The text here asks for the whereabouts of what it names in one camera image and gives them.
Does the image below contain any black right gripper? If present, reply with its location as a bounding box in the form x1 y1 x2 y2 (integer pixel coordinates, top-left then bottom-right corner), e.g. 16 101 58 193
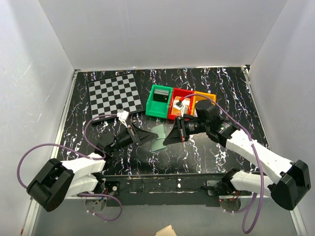
163 116 209 145

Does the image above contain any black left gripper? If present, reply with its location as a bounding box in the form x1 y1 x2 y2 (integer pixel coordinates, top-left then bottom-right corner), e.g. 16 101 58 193
109 122 158 154

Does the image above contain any mint green card holder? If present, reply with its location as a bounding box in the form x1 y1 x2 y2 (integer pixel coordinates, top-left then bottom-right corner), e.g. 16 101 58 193
151 124 167 153

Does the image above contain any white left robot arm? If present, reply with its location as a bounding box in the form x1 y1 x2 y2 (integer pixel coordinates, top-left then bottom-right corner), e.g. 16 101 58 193
27 123 158 212

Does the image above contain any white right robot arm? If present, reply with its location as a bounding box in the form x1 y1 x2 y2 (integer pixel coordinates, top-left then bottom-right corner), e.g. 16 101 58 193
163 100 311 210

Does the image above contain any orange white cards stack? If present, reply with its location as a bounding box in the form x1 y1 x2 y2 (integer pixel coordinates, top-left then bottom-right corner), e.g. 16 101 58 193
171 96 190 116

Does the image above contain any black cards stack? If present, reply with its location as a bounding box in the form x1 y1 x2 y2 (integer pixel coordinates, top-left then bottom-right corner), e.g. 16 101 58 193
153 89 169 103

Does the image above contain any green plastic bin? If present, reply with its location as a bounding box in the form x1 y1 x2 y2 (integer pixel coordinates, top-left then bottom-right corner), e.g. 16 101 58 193
145 85 173 119

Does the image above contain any red plastic bin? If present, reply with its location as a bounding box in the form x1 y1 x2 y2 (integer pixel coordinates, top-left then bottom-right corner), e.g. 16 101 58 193
167 88 193 120

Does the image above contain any black grey chessboard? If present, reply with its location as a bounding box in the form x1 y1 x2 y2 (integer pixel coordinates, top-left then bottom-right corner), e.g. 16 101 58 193
88 73 145 123

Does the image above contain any orange plastic bin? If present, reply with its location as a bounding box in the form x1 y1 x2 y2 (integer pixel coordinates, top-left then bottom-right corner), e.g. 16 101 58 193
190 91 217 116

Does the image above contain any cardboard piece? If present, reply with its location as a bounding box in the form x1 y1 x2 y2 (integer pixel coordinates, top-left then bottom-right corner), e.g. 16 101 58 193
155 225 177 236

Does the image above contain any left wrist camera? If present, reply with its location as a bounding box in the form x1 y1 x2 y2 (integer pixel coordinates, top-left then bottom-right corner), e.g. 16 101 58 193
117 111 129 123

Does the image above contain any black mounting base rail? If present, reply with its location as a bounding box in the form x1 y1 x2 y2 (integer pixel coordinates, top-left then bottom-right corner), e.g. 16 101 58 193
76 172 249 207

